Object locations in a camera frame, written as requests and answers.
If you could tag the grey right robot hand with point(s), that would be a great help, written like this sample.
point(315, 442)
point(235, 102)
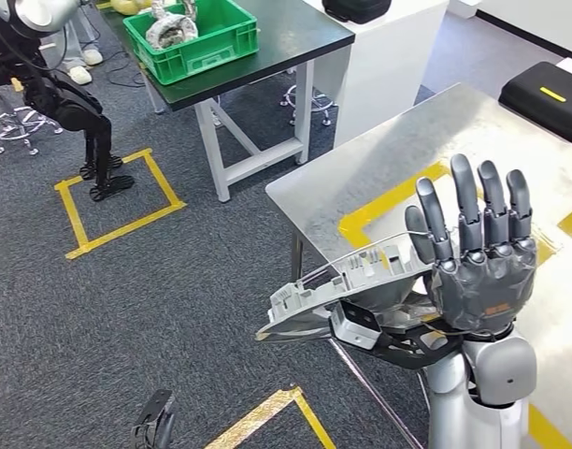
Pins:
point(482, 291)

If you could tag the grey plastic wheel hubcap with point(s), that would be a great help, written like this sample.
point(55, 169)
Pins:
point(323, 291)

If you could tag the steel workbench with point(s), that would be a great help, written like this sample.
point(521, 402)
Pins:
point(407, 142)

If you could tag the foil-wrapped part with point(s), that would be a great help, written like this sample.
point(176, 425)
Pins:
point(171, 31)
point(189, 7)

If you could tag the black case with yellow label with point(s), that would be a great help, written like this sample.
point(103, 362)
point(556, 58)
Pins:
point(543, 105)

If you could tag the chrome stool base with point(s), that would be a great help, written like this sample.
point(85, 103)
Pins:
point(309, 105)

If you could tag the black table with white legs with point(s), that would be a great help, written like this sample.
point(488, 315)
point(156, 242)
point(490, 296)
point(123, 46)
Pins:
point(286, 34)

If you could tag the green plastic bin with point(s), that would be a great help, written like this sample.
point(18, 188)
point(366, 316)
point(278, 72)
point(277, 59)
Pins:
point(206, 56)

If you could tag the yellow object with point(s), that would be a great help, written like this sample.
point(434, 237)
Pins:
point(127, 6)

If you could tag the person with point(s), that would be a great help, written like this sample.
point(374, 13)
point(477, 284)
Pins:
point(80, 74)

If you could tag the black and silver humanoid robot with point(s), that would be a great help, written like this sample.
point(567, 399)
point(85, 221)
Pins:
point(57, 99)

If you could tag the chrome stool with black seat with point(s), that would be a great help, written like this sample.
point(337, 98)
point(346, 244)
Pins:
point(19, 127)

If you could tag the black right wrist camera bracket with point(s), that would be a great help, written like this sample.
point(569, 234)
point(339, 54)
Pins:
point(416, 350)

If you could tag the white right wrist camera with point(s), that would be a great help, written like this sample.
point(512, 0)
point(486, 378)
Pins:
point(356, 325)

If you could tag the white pedestal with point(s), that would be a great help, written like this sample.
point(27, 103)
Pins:
point(388, 68)

